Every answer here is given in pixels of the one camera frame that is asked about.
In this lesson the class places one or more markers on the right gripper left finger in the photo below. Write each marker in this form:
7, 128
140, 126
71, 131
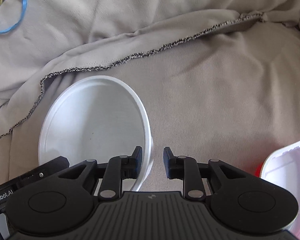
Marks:
117, 169

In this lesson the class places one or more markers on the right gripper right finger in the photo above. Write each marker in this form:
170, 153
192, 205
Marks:
186, 169

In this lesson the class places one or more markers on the white rainbow paper bowl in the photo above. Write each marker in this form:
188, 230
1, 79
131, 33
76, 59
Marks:
98, 117

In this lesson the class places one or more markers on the white red plastic tray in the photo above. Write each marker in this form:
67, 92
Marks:
282, 168

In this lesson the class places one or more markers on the beige sofa cover blanket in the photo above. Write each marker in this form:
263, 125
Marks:
218, 78

